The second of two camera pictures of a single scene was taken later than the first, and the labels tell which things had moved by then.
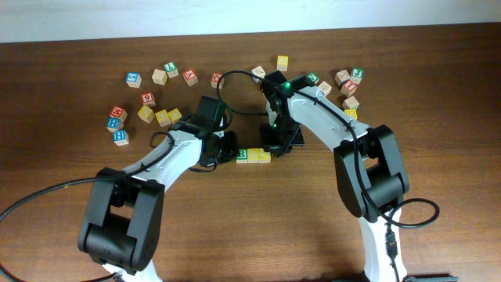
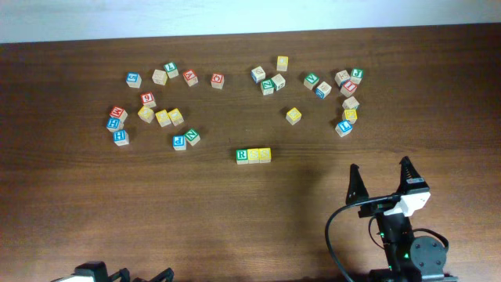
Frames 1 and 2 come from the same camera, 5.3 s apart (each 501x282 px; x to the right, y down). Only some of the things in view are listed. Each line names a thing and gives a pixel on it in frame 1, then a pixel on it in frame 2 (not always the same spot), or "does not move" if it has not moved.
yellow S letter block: x=253 y=155 does not move
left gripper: x=231 y=138 → x=167 y=273
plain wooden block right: x=351 y=103 does not move
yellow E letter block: x=351 y=112 does not move
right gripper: x=277 y=146 → x=356 y=191
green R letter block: x=242 y=157 does not move
